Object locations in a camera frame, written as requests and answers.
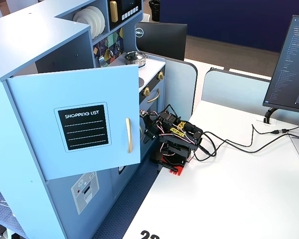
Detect gold door handle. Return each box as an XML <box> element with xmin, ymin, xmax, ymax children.
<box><xmin>125</xmin><ymin>118</ymin><xmax>134</xmax><ymax>153</ymax></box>

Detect black cable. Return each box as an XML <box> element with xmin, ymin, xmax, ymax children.
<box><xmin>189</xmin><ymin>128</ymin><xmax>299</xmax><ymax>162</ymax></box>
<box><xmin>200</xmin><ymin>123</ymin><xmax>274</xmax><ymax>150</ymax></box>

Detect red and black arm base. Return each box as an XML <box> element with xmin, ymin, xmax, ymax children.
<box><xmin>149</xmin><ymin>148</ymin><xmax>194</xmax><ymax>177</ymax></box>

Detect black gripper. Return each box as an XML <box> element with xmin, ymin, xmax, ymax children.
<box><xmin>143</xmin><ymin>117</ymin><xmax>165</xmax><ymax>145</ymax></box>

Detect black monitor showing code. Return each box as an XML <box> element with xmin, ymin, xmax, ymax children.
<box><xmin>263</xmin><ymin>14</ymin><xmax>299</xmax><ymax>112</ymax></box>

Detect black toy microwave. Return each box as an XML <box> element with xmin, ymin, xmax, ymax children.
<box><xmin>107</xmin><ymin>0</ymin><xmax>143</xmax><ymax>32</ymax></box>

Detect blue toy kitchen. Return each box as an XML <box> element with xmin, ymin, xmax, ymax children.
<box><xmin>0</xmin><ymin>0</ymin><xmax>166</xmax><ymax>239</ymax></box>

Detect metal toy spatula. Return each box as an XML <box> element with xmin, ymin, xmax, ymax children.
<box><xmin>98</xmin><ymin>41</ymin><xmax>108</xmax><ymax>68</ymax></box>

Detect blue cabinet door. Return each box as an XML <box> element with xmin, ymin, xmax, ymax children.
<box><xmin>6</xmin><ymin>64</ymin><xmax>142</xmax><ymax>181</ymax></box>

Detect metal toy ladle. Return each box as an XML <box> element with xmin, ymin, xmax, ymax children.
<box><xmin>108</xmin><ymin>37</ymin><xmax>116</xmax><ymax>58</ymax></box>

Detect black trash bin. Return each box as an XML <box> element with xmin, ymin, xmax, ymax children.
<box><xmin>149</xmin><ymin>0</ymin><xmax>161</xmax><ymax>22</ymax></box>

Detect gray metal pot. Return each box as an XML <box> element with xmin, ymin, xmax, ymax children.
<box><xmin>122</xmin><ymin>51</ymin><xmax>148</xmax><ymax>70</ymax></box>

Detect light blue desk divider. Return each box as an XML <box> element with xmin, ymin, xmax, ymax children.
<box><xmin>145</xmin><ymin>52</ymin><xmax>199</xmax><ymax>118</ymax></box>
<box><xmin>201</xmin><ymin>67</ymin><xmax>273</xmax><ymax>109</ymax></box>

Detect black Dell monitor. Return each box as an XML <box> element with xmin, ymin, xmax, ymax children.
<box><xmin>135</xmin><ymin>21</ymin><xmax>188</xmax><ymax>62</ymax></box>

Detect gold oven handle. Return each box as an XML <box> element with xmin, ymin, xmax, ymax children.
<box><xmin>147</xmin><ymin>89</ymin><xmax>161</xmax><ymax>104</ymax></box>

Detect gold microwave handle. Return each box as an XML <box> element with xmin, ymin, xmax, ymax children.
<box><xmin>109</xmin><ymin>0</ymin><xmax>120</xmax><ymax>23</ymax></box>

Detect gray ice dispenser sticker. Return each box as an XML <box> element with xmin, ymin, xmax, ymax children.
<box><xmin>70</xmin><ymin>171</ymin><xmax>101</xmax><ymax>215</ymax></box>

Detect white desk cable port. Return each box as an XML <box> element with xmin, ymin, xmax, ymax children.
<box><xmin>255</xmin><ymin>116</ymin><xmax>278</xmax><ymax>124</ymax></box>

